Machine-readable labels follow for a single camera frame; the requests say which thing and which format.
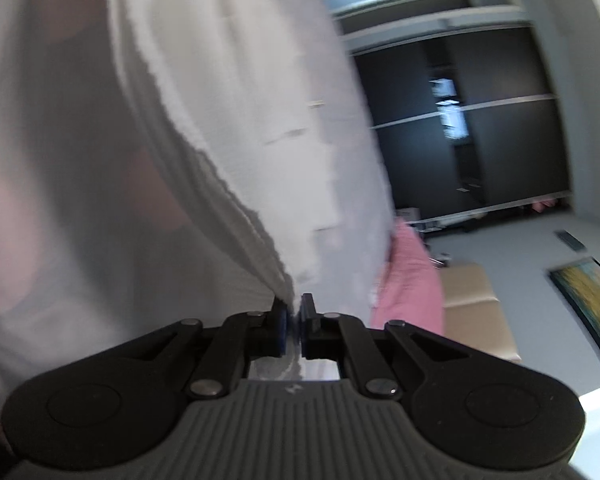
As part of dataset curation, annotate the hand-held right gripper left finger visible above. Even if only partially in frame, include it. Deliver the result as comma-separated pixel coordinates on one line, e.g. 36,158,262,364
87,301,288,402

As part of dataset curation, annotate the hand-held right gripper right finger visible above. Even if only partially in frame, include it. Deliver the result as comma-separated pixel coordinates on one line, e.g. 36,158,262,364
300,293,501,401

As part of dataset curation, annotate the white crinkle shirt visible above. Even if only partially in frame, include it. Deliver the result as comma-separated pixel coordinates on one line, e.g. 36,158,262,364
0,0,397,441

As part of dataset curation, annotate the pink pillow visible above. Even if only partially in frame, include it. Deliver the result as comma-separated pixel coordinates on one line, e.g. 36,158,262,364
370,217,446,336

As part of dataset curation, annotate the beige padded headboard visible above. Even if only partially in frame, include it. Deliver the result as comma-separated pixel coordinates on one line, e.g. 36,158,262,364
440,260,523,363

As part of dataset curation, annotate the black sliding wardrobe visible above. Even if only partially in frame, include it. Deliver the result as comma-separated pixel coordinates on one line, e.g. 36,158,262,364
352,25,573,226

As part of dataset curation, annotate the dark wall fixture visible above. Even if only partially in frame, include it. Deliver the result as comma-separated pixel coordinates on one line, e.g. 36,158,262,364
554,229,587,252

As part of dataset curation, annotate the framed wall painting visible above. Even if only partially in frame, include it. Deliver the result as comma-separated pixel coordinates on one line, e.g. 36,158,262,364
547,256,600,366

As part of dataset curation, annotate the white door frame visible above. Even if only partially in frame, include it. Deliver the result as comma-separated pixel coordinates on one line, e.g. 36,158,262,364
327,0,531,53

